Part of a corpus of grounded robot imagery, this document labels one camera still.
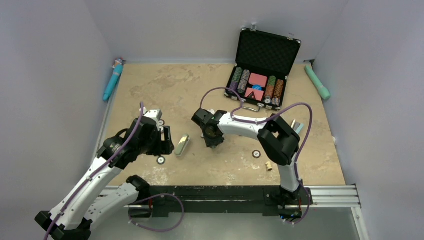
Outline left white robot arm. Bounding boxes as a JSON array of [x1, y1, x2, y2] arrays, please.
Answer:
[[35, 109, 174, 240]]

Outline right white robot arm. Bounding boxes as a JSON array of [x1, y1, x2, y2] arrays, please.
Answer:
[[191, 108, 312, 204]]

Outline black white poker chip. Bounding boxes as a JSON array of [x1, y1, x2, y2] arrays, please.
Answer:
[[156, 156, 166, 165]]

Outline cream chess piece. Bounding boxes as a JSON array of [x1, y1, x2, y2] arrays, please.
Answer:
[[265, 161, 273, 172]]

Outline blue cylindrical toy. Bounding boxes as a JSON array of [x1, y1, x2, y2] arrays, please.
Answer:
[[102, 57, 125, 102]]

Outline black poker chip case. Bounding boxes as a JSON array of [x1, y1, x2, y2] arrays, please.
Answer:
[[224, 28, 302, 110]]

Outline green cylindrical toy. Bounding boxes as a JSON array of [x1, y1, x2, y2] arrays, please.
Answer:
[[304, 65, 331, 100]]

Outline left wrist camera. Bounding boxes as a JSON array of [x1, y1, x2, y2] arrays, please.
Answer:
[[143, 107, 164, 129]]

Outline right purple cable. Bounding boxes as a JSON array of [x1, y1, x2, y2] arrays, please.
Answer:
[[199, 87, 314, 226]]

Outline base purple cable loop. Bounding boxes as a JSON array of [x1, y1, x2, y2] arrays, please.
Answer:
[[127, 193, 186, 233]]

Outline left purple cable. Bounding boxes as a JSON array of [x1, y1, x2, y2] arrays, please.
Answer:
[[43, 101, 146, 240]]

